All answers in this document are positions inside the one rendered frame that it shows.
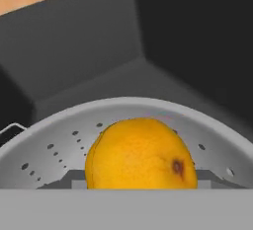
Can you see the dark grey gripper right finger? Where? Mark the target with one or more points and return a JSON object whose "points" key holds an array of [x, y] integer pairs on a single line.
{"points": [[205, 178]]}

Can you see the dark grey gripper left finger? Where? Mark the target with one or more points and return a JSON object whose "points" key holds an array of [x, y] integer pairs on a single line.
{"points": [[76, 178]]}

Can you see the dark grey sink basin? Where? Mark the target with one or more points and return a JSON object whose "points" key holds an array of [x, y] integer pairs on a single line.
{"points": [[99, 39]]}

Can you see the orange tangerine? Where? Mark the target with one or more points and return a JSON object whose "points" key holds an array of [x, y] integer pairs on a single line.
{"points": [[138, 155]]}

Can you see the grey metal colander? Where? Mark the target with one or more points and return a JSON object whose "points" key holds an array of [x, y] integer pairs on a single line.
{"points": [[49, 132]]}

